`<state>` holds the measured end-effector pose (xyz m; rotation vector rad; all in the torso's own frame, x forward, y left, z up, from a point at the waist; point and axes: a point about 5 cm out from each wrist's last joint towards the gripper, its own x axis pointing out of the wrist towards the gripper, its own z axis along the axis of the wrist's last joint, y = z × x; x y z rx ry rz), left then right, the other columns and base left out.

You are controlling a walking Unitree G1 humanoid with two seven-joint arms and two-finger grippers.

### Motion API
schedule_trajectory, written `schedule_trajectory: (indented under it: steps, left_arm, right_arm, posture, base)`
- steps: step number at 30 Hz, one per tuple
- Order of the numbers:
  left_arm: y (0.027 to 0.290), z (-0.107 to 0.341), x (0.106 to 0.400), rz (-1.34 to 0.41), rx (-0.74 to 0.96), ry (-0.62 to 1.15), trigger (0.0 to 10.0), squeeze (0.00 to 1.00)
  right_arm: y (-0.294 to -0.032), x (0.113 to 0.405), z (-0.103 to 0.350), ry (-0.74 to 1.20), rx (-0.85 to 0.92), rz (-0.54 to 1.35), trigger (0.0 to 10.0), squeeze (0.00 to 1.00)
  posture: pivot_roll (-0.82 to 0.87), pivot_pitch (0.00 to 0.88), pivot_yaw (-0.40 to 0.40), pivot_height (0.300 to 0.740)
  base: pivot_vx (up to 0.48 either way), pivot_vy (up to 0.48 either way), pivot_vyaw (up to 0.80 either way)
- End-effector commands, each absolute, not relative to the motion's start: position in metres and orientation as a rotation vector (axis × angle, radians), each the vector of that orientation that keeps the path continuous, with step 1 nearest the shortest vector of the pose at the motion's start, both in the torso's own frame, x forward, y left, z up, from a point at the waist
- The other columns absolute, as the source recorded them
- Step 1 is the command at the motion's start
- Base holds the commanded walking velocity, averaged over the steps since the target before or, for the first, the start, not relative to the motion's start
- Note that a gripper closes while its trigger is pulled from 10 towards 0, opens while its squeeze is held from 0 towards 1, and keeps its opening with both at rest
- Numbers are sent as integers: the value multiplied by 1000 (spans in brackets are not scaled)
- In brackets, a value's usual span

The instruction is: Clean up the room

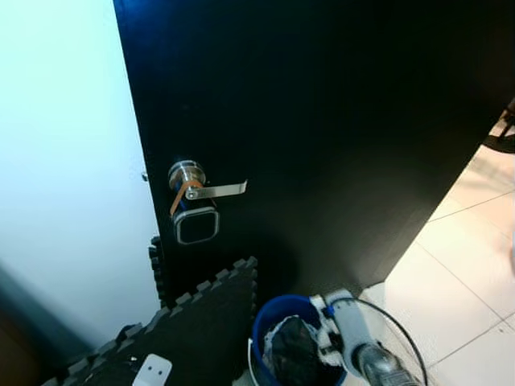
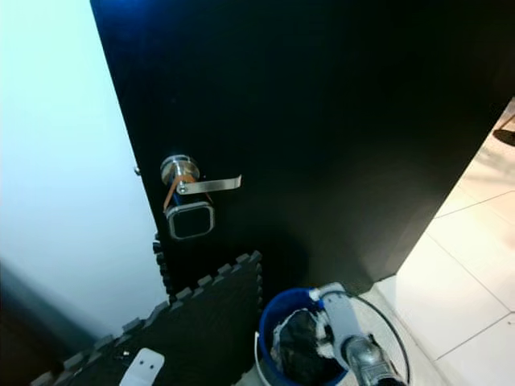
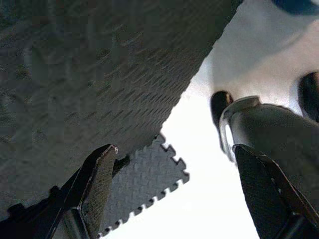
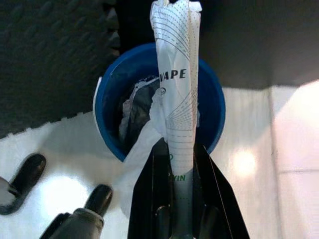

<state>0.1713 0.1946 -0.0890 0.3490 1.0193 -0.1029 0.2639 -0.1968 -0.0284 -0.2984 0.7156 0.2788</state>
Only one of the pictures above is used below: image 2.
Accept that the black keypad door lock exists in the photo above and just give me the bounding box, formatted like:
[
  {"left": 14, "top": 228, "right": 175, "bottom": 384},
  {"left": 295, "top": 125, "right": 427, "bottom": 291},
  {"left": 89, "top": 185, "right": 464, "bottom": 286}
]
[{"left": 167, "top": 201, "right": 216, "bottom": 240}]

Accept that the black foam puzzle mat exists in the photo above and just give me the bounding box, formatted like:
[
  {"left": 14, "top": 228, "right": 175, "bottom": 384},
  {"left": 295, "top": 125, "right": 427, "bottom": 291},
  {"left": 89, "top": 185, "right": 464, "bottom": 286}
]
[{"left": 32, "top": 233, "right": 262, "bottom": 386}]

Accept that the black rubbish bag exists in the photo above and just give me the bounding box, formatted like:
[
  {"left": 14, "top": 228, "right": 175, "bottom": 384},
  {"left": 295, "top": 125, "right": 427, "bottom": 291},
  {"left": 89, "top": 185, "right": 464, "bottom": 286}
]
[{"left": 274, "top": 310, "right": 331, "bottom": 383}]

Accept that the black door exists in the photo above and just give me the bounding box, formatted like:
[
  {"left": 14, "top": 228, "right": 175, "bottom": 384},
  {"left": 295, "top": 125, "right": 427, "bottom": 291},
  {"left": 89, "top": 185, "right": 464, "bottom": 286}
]
[{"left": 90, "top": 0, "right": 515, "bottom": 310}]

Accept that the black shoe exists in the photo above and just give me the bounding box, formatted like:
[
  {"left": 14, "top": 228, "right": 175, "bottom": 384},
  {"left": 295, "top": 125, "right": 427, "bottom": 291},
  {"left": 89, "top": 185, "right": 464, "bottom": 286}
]
[{"left": 492, "top": 113, "right": 515, "bottom": 147}]

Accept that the orange strap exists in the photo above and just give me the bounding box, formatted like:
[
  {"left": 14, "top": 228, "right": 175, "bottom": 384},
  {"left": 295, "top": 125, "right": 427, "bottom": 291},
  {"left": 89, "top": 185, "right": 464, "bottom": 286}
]
[{"left": 163, "top": 175, "right": 198, "bottom": 211}]

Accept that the silver door lever handle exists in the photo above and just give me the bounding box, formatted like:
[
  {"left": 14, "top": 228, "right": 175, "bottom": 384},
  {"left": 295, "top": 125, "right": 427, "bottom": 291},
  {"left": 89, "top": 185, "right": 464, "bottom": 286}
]
[{"left": 159, "top": 154, "right": 242, "bottom": 198}]

